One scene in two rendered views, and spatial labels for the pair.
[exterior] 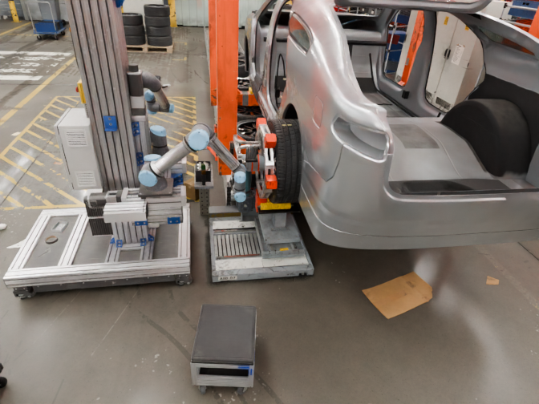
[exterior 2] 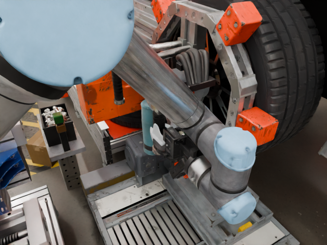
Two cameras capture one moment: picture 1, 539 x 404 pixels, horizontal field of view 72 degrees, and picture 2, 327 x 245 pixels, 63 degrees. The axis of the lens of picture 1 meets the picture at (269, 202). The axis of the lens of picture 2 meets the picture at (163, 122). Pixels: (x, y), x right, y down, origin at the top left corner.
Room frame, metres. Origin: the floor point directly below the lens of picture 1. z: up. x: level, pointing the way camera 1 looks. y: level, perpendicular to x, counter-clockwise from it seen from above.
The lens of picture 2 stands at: (1.79, 0.44, 1.31)
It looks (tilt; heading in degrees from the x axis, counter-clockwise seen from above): 35 degrees down; 343
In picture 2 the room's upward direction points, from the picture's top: straight up
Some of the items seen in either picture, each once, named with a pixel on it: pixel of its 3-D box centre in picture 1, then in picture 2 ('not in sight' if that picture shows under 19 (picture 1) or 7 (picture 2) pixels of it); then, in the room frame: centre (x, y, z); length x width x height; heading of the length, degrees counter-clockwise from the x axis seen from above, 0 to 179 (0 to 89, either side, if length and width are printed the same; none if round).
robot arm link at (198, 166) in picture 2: not in sight; (203, 171); (2.19, 0.22, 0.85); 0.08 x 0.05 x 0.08; 102
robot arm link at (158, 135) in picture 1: (157, 135); not in sight; (2.67, 0.91, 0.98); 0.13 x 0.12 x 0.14; 88
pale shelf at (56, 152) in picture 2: (203, 175); (59, 131); (3.06, 0.64, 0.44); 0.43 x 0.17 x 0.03; 12
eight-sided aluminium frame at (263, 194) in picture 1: (263, 162); (192, 83); (2.62, 0.07, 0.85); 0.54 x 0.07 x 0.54; 12
